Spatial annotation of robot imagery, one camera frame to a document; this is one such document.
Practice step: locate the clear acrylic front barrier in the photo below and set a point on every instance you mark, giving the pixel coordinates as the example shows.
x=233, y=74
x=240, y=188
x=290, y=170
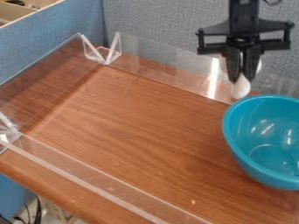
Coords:
x=93, y=179

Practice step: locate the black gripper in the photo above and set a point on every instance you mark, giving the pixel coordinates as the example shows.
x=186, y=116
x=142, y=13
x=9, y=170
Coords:
x=245, y=30

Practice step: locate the clear acrylic back barrier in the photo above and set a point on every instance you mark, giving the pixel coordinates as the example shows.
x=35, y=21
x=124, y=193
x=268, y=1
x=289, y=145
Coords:
x=196, y=73

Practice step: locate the white plush mushroom toy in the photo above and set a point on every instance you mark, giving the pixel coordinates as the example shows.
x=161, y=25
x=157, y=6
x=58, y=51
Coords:
x=242, y=85

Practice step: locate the clear acrylic corner bracket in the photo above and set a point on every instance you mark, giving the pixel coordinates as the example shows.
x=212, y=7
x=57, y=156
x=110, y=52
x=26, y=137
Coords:
x=101, y=54

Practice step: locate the wooden shelf box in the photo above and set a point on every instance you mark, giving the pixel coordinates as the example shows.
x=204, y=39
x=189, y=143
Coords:
x=15, y=10

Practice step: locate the clear acrylic left barrier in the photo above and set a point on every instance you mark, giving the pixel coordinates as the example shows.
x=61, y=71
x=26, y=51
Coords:
x=78, y=36

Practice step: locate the clear acrylic barrier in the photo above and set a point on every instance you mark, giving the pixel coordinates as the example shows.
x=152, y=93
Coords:
x=196, y=73
x=93, y=179
x=78, y=36

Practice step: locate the blue plastic bowl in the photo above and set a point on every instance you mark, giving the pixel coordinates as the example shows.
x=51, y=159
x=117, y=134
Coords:
x=261, y=129

